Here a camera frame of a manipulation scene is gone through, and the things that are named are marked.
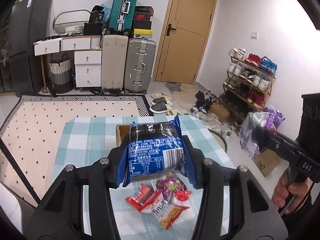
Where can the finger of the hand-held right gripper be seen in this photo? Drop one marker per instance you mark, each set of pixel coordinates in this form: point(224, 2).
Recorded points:
point(267, 137)

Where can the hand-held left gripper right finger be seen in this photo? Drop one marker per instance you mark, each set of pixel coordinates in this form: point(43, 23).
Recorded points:
point(191, 170)

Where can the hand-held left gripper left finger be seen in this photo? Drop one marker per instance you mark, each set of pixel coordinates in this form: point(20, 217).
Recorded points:
point(122, 160)

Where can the purple snack packet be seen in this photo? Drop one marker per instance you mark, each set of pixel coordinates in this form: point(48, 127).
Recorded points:
point(170, 183)
point(260, 120)

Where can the red candy packet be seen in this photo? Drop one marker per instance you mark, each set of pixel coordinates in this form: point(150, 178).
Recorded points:
point(182, 196)

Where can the blue snack packet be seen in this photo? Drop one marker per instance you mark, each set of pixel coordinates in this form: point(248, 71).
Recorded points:
point(155, 150)

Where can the red black snack packet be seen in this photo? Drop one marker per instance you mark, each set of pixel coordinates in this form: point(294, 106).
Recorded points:
point(142, 197)

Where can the white noodle snack packet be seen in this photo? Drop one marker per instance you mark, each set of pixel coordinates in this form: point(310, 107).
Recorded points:
point(167, 217)

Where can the person's right hand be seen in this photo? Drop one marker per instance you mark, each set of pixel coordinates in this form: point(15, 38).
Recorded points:
point(282, 192)

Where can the green print cardboard box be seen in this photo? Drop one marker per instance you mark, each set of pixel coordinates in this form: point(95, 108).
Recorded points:
point(267, 162)

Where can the round black rimmed stool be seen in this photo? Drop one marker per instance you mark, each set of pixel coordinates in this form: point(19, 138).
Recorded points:
point(220, 137)

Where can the wooden shoe rack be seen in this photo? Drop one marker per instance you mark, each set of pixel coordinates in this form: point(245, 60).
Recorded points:
point(250, 87)

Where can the small brown cardboard box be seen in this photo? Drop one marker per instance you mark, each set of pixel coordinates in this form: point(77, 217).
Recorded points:
point(220, 112)

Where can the pile of loose sneakers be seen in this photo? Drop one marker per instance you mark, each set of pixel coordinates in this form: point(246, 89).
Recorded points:
point(212, 117)

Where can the rows of racked shoes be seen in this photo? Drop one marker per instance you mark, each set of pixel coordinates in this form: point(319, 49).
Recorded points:
point(255, 80)

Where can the beige slipper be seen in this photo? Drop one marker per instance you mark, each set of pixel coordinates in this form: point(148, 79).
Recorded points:
point(160, 95)
point(172, 112)

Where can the grey slipper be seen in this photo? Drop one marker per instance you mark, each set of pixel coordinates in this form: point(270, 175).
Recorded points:
point(162, 101)
point(160, 108)

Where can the grey tan door mat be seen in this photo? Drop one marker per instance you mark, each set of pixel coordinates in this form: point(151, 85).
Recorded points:
point(182, 92)

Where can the cream dotted rug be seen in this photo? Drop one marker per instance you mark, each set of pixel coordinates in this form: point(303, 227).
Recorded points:
point(50, 120)

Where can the silver suitcase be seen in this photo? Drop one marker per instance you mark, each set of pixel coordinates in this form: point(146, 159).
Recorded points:
point(140, 65)

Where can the beige suitcase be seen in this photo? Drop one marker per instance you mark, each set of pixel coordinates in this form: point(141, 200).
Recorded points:
point(113, 62)

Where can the white drawer desk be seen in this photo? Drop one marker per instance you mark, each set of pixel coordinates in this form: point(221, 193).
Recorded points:
point(87, 65)

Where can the woven laundry basket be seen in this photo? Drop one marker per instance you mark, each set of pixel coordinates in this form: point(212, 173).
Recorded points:
point(61, 75)

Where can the wooden door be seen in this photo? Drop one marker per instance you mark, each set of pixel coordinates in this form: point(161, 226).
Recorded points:
point(190, 42)

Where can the yellow black shoe box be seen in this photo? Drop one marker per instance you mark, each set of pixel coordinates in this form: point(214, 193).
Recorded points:
point(142, 33)

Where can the black storage box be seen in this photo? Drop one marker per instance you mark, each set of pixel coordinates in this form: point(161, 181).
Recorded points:
point(92, 29)

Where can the plain black shoe box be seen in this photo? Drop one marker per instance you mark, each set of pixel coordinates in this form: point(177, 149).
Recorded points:
point(142, 24)

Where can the small white basket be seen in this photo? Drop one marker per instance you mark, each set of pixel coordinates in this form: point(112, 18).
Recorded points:
point(73, 29)

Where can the red logo shoe box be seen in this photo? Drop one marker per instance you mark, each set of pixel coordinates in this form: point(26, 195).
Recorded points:
point(142, 17)

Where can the black fridge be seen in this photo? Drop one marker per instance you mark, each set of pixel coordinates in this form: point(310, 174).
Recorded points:
point(27, 50)

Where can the black printed bag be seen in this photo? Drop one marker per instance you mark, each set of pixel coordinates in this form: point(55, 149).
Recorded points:
point(96, 15)

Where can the blue plastic bag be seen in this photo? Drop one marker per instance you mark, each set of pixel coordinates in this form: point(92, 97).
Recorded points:
point(107, 11)

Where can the teal suitcase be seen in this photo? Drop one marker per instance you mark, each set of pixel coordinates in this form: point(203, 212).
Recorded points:
point(123, 10)

